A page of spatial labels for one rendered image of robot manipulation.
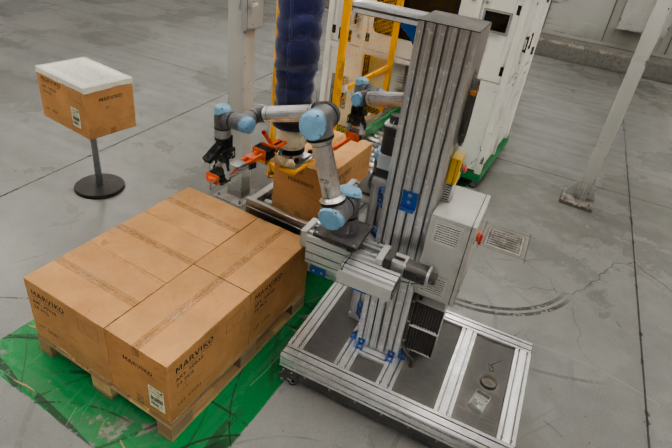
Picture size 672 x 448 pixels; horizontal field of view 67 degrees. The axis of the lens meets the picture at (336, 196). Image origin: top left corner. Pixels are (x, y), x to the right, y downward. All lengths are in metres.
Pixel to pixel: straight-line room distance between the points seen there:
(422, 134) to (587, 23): 9.25
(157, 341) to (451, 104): 1.69
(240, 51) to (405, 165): 2.05
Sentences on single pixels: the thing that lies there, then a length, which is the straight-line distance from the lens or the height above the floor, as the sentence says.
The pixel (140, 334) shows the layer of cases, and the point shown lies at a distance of 2.65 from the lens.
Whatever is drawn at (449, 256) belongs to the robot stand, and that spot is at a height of 1.04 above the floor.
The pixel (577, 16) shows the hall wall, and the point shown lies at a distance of 11.34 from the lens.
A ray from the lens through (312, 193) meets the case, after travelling 3.20.
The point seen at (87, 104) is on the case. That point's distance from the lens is 4.12.
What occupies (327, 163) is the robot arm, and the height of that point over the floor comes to 1.45.
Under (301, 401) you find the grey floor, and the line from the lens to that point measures 3.04.
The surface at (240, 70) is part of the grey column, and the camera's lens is 4.07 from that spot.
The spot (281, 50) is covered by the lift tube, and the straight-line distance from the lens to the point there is 2.68.
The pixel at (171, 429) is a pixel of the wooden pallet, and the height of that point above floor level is 0.10.
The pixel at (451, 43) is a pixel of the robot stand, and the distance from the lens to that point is 2.13.
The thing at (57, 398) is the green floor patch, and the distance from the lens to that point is 3.21.
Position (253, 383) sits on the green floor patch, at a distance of 3.10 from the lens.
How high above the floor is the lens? 2.44
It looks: 31 degrees down
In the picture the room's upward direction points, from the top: 8 degrees clockwise
